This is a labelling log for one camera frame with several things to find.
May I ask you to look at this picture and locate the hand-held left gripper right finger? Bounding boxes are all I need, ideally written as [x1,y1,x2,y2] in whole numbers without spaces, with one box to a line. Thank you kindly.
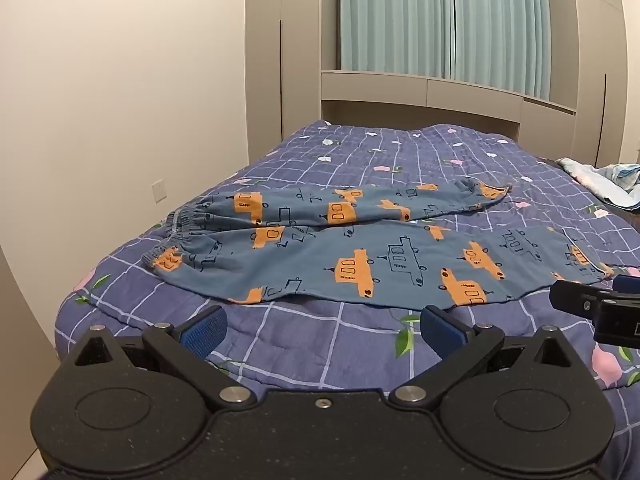
[388,305,575,410]

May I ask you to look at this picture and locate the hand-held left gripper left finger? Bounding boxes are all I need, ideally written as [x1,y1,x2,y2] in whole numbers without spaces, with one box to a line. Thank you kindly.
[74,305,258,412]

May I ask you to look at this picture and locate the blue pants with orange cars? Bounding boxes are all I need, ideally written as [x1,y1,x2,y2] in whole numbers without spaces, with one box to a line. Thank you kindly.
[142,177,614,308]

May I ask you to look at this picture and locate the light blue crumpled cloth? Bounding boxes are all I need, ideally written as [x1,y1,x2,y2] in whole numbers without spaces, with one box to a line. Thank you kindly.
[556,156,640,212]

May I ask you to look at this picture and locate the purple checked floral quilt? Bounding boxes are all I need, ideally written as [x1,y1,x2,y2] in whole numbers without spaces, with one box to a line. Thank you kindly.
[54,120,640,466]

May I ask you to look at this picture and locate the tall beige wardrobe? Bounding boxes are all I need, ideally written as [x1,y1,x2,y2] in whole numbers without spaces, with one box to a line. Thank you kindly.
[549,0,640,172]
[244,0,342,167]

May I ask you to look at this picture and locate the beige window ledge cabinet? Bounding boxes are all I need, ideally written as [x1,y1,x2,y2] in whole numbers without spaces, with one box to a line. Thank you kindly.
[320,69,577,144]

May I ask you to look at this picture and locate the pale green curtain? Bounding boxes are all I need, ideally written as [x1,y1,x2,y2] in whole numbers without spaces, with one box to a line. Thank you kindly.
[339,0,580,102]

